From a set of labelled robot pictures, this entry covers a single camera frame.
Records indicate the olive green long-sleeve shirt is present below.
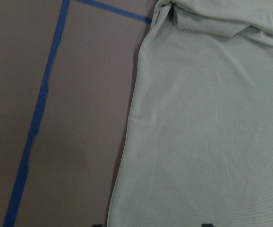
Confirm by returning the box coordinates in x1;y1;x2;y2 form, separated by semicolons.
107;0;273;227

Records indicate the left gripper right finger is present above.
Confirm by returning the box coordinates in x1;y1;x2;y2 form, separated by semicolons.
201;223;214;227

